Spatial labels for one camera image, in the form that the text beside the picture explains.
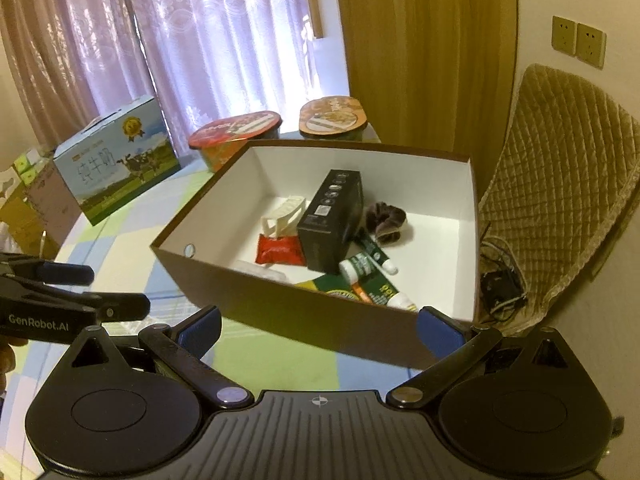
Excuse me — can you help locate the brown cardboard storage box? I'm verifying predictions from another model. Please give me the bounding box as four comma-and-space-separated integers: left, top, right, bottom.
152, 141, 478, 368

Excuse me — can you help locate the orange instant noodle bowl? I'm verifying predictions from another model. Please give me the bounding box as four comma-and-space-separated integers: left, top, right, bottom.
298, 96, 369, 138

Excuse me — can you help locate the green round-logo card package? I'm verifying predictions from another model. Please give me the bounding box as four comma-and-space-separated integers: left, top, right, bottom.
294, 271, 402, 306

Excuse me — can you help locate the wall power socket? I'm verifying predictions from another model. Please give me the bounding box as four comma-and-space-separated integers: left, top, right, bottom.
551, 15, 608, 70

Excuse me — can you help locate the small white yellow bottle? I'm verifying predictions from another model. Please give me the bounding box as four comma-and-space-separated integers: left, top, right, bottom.
350, 283, 418, 312

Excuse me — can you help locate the green milk carton box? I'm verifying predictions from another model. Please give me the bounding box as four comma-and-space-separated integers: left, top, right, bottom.
53, 96, 181, 226

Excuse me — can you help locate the dark patterned hair scrunchie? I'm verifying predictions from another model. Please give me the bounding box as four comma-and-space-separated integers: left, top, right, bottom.
364, 202, 407, 245

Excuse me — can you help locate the red snack packet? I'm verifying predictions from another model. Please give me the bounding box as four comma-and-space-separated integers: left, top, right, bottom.
255, 234, 306, 266

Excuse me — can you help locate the green white ointment tube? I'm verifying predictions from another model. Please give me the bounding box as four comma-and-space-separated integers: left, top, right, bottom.
355, 237, 398, 275

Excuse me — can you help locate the quilted brown chair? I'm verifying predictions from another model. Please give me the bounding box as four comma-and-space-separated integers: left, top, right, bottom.
478, 64, 639, 335

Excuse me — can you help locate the wooden door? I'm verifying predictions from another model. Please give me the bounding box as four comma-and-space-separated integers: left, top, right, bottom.
338, 0, 518, 193

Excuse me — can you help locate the cream hair claw clip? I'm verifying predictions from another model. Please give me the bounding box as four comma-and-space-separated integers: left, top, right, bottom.
260, 196, 306, 237

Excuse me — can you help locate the red instant noodle bowl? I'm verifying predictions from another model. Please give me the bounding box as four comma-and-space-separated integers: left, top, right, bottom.
188, 110, 282, 172

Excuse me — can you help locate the brown cardboard carton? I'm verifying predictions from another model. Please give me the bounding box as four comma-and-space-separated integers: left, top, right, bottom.
25, 160, 81, 246

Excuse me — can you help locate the small green white bottle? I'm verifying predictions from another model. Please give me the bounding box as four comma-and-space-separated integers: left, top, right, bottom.
338, 252, 375, 284

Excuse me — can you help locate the black product box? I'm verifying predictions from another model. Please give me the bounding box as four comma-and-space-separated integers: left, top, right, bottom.
297, 169, 363, 274

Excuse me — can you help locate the black cables and adapter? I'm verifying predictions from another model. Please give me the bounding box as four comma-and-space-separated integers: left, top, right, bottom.
478, 219, 528, 323

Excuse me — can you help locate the checkered tablecloth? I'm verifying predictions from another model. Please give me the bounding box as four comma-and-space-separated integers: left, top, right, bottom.
0, 164, 421, 411

